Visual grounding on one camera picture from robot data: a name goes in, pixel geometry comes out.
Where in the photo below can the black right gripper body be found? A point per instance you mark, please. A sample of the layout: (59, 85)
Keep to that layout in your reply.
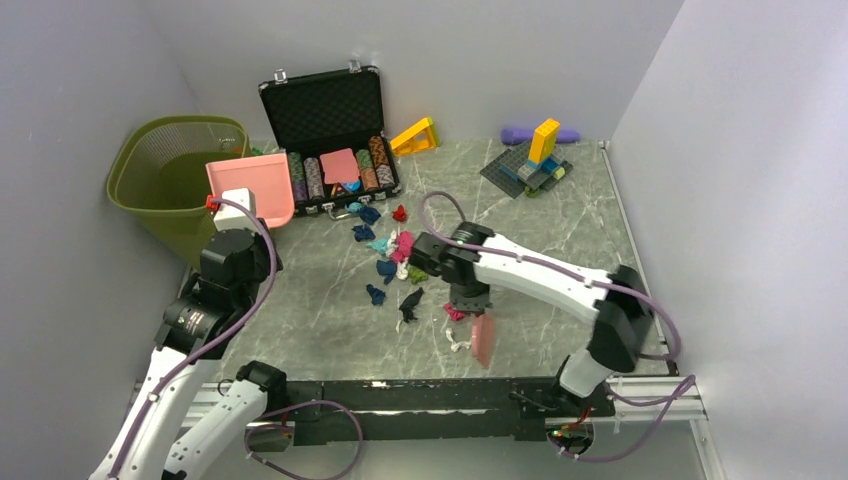
(470, 296)

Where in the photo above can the pink hand brush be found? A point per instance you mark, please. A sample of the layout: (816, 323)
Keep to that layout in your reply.
(483, 339)

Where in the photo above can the pink plastic dustpan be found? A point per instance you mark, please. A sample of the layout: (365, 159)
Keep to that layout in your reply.
(266, 176)

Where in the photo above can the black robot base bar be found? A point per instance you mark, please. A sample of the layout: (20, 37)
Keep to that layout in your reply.
(523, 408)

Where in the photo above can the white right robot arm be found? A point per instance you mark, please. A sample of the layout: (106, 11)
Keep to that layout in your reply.
(614, 304)

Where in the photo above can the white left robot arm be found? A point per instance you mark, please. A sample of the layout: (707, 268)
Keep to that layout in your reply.
(197, 328)

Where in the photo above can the white paper scrap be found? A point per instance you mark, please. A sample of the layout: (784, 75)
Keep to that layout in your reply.
(402, 271)
(391, 243)
(456, 345)

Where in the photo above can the black paper scrap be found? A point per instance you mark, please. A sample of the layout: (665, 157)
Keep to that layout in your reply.
(408, 305)

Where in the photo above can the dark blue paper scrap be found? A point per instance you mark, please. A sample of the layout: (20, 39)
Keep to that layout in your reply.
(387, 269)
(369, 215)
(377, 295)
(363, 233)

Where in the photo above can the red paper scrap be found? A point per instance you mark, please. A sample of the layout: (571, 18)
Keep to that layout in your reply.
(400, 214)

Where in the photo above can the grey toy brick baseplate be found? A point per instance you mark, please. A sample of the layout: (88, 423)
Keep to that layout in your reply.
(512, 174)

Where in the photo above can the yellow toy brick wedge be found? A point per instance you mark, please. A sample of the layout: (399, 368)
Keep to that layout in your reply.
(421, 136)

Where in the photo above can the black poker chip case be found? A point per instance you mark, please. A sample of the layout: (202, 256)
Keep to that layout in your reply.
(319, 113)

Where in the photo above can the olive green waste basket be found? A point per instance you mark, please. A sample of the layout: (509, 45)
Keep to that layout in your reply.
(160, 178)

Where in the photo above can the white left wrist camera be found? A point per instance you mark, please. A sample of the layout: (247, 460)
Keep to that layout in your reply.
(236, 213)

